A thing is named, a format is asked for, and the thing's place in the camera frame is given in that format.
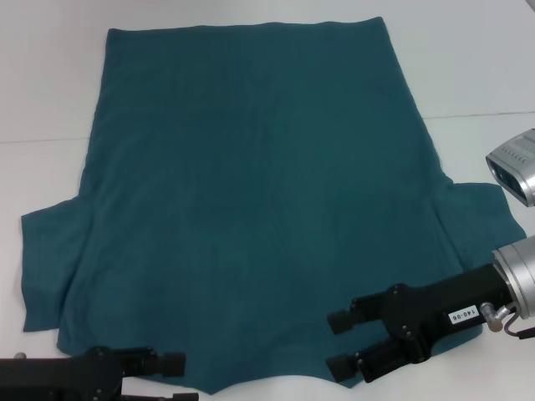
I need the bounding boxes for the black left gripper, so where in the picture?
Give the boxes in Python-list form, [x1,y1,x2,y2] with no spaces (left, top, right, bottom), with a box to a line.
[0,345,200,401]

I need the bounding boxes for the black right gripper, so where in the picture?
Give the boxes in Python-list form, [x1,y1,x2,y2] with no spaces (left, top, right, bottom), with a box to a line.
[326,263,514,384]

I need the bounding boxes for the teal blue t-shirt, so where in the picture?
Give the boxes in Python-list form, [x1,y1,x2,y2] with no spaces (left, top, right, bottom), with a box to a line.
[20,16,527,398]

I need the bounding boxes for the silver cable plug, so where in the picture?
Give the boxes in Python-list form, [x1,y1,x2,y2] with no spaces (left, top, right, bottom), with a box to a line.
[479,302,516,333]

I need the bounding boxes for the dark right gripper cable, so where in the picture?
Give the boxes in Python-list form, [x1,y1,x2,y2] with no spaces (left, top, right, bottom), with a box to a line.
[502,315,531,342]

